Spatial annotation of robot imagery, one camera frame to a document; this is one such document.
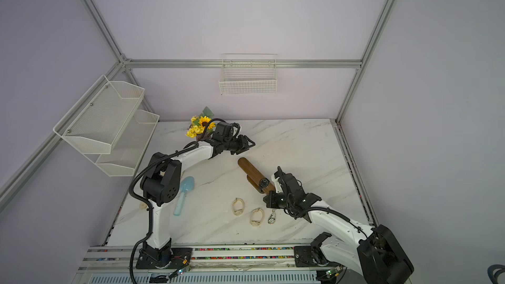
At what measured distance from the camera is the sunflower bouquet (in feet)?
2.80

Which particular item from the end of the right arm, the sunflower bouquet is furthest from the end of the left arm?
the end of the right arm

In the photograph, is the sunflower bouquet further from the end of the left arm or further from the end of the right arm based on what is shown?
the end of the right arm

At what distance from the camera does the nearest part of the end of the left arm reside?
79cm

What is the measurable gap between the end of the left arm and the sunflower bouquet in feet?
0.16
